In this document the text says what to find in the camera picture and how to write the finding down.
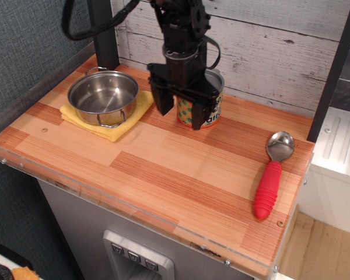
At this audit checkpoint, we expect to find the black upright post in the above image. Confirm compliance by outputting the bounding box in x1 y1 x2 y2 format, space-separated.
307 11 350 143
87 0 120 70

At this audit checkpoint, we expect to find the black left upright post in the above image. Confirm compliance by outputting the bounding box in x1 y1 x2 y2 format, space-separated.
87 0 120 70

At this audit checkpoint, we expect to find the silver dispenser button panel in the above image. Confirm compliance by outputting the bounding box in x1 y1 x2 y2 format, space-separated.
103 230 176 279

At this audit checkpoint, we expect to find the orange black object bottom left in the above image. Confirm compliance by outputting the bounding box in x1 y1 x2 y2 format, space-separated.
0 243 41 280

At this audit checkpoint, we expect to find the peas and carrots toy can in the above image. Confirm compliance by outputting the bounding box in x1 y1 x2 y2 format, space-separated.
175 68 225 129

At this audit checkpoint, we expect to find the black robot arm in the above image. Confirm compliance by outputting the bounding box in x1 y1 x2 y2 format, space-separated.
147 1 219 130

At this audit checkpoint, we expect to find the stainless steel pot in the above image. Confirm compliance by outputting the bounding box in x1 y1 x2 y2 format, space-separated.
68 67 139 128

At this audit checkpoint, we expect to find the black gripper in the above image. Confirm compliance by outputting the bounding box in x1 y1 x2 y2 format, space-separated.
147 40 219 130

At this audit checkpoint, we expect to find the black right upright post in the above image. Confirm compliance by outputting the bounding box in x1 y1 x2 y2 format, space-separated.
307 11 350 143

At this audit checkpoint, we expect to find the yellow cloth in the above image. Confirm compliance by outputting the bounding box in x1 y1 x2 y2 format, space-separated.
60 90 154 142

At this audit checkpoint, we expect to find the grey toy fridge cabinet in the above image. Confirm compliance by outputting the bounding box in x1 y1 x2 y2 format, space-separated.
39 180 272 279

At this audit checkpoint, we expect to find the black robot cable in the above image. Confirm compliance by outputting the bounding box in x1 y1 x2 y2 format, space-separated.
61 0 141 41

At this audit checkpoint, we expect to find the white toy sink unit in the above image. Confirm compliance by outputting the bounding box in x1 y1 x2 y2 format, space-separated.
297 108 350 233

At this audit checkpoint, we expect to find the red handled metal spoon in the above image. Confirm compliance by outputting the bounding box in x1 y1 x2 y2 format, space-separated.
254 131 294 219

